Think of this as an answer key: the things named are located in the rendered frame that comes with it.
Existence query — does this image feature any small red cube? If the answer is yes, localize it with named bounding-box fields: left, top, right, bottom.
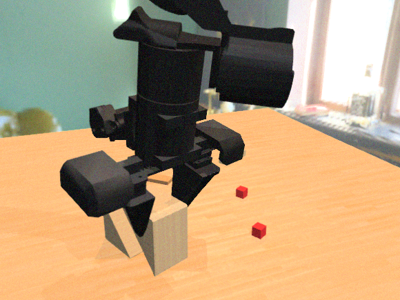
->
left=236, top=186, right=248, bottom=199
left=252, top=222, right=267, bottom=239

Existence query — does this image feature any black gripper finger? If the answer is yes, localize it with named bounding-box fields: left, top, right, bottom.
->
left=124, top=189, right=156, bottom=237
left=171, top=162, right=220, bottom=206

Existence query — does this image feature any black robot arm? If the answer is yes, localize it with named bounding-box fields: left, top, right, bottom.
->
left=90, top=0, right=295, bottom=151

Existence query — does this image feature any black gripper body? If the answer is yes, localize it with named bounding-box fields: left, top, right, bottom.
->
left=59, top=92, right=245, bottom=218

